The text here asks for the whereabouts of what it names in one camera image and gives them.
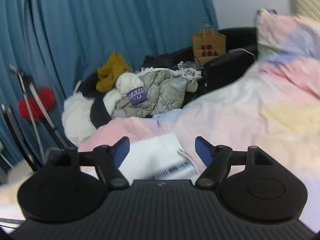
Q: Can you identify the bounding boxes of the brown paper bag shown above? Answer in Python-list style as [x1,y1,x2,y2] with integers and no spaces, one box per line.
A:
[191,24,227,66]

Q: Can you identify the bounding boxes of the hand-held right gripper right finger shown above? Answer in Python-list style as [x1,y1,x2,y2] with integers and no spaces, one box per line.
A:
[194,136,276,189]

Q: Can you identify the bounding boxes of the blue curtain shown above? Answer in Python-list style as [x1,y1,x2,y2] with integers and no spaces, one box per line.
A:
[0,0,219,166]

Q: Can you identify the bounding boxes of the pastel pillow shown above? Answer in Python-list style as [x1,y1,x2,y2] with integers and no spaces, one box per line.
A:
[256,8,320,63]

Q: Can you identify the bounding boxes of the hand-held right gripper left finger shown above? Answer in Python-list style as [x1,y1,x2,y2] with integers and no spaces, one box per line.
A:
[53,136,131,190]

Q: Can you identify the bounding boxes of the beige ribbed headboard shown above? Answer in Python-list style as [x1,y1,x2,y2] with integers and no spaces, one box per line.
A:
[288,0,320,21]

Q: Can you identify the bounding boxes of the white garment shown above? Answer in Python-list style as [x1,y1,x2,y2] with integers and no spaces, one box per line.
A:
[61,73,142,146]

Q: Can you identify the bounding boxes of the mustard yellow cloth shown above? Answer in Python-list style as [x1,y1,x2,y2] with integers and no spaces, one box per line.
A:
[96,52,133,93]

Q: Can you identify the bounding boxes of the white patterned cloth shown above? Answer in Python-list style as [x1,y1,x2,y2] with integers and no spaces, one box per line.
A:
[172,60,203,80]

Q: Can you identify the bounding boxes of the black armchair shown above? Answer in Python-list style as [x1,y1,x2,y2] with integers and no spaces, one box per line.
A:
[150,26,259,106]

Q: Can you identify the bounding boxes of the grey puffer jacket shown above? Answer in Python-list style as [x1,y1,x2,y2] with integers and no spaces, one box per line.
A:
[116,69,198,118]

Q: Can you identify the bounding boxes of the red cloth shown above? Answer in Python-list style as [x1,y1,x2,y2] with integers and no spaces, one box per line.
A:
[19,86,57,121]

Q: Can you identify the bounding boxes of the black cloth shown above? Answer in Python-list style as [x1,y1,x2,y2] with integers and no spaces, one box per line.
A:
[79,72,113,128]

